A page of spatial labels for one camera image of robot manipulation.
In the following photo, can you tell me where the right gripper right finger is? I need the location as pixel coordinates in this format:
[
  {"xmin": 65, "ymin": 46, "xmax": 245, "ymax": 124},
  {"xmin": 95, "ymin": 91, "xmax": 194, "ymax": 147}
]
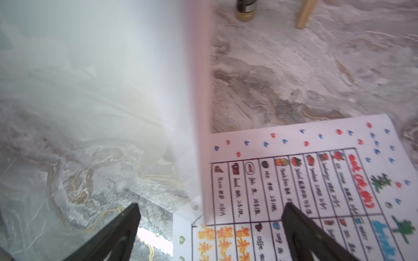
[{"xmin": 281, "ymin": 202, "xmax": 357, "ymax": 261}]

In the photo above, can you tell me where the white rack board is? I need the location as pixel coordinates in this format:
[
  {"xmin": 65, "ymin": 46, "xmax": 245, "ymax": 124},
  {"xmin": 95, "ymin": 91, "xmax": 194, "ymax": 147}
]
[{"xmin": 1, "ymin": 1, "xmax": 213, "ymax": 261}]

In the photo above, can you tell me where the right paper menu sheet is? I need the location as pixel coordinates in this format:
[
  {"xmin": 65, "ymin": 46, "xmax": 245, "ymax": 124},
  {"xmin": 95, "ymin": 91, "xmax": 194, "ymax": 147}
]
[{"xmin": 173, "ymin": 114, "xmax": 418, "ymax": 261}]

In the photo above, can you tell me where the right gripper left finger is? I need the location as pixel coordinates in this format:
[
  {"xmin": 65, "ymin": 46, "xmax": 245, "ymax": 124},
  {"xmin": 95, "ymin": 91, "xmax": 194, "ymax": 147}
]
[{"xmin": 66, "ymin": 203, "xmax": 141, "ymax": 261}]

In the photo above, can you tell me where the small dark-capped spice bottle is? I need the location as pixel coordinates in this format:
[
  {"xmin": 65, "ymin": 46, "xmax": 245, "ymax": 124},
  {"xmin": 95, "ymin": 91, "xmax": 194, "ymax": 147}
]
[{"xmin": 236, "ymin": 0, "xmax": 258, "ymax": 22}]

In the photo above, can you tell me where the wooden two-tier shelf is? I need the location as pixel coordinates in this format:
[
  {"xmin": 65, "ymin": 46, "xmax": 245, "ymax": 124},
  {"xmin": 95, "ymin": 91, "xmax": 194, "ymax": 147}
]
[{"xmin": 296, "ymin": 0, "xmax": 317, "ymax": 29}]

